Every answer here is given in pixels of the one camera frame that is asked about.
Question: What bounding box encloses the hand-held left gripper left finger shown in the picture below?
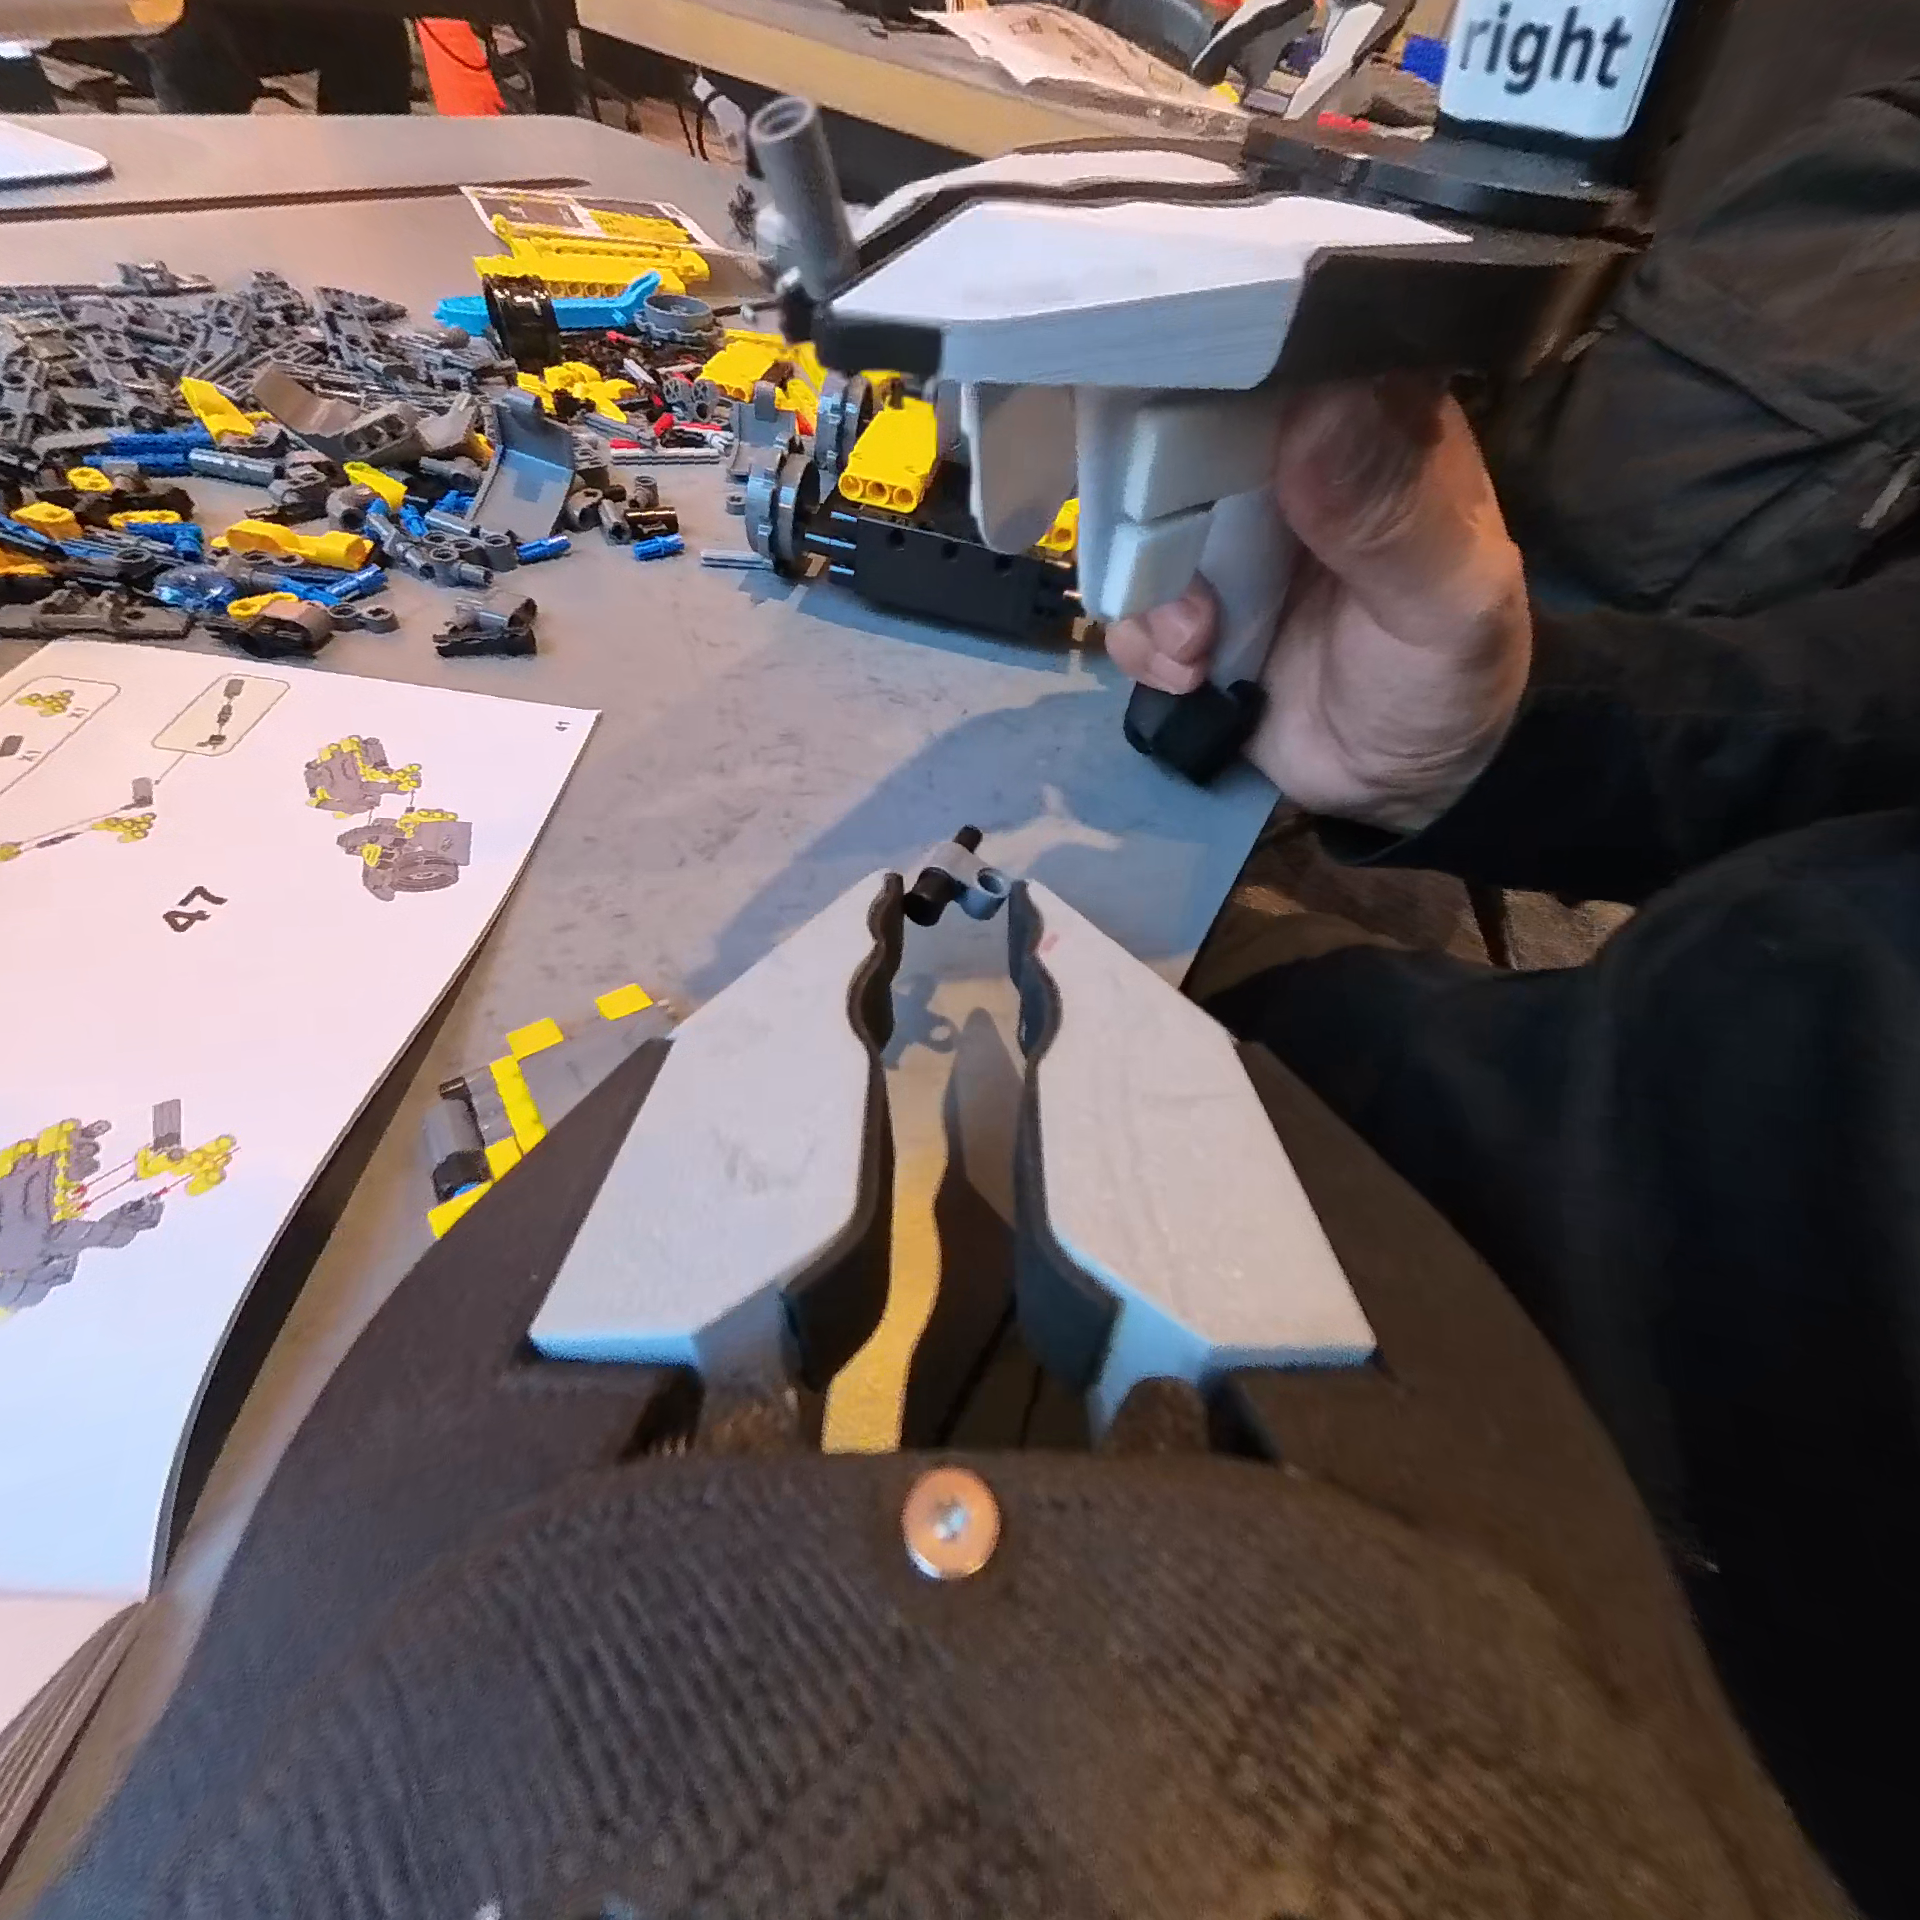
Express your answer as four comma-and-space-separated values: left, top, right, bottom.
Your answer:
526, 872, 906, 1375

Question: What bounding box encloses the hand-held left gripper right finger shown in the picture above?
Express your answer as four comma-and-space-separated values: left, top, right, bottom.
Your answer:
1007, 879, 1383, 1401

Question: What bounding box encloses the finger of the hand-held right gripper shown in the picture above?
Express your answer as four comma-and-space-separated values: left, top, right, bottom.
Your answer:
847, 141, 1254, 255
822, 191, 1474, 552

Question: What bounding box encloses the grey connector with black pin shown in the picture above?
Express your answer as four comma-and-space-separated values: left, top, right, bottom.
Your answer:
895, 823, 1019, 928

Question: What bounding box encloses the person's right forearm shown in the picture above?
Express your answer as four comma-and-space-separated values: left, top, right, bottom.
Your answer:
1439, 592, 1920, 932

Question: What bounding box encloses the person's right hand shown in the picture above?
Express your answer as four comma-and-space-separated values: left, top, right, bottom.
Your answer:
1105, 374, 1535, 837

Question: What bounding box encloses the white paper sheet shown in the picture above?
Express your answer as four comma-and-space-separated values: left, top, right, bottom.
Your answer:
941, 0, 1249, 109

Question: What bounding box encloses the grey yellow brick subassembly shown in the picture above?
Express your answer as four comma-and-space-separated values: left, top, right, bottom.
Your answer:
422, 983, 676, 1244

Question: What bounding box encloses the yellow black brick vehicle model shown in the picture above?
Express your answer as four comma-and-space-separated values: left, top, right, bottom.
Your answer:
726, 335, 1105, 647

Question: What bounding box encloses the white building instruction booklet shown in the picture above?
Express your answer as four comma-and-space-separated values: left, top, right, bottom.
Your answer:
0, 641, 601, 1728

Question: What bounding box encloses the yellow blue beam assembly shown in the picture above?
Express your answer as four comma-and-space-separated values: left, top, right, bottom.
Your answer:
434, 210, 714, 368

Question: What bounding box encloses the small sticker sheet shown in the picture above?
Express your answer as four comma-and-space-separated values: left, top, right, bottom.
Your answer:
459, 182, 710, 253

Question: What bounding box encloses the black angled connector piece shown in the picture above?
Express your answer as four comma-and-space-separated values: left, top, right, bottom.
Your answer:
431, 592, 539, 662

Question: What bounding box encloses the grey curved panel piece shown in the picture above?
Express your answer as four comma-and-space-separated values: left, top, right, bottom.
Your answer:
477, 392, 579, 538

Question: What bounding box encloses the orange cone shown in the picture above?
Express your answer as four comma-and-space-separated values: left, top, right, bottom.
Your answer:
410, 10, 510, 121

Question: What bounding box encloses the pile of loose building bricks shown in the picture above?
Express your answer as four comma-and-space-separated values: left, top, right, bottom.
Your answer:
0, 263, 693, 662

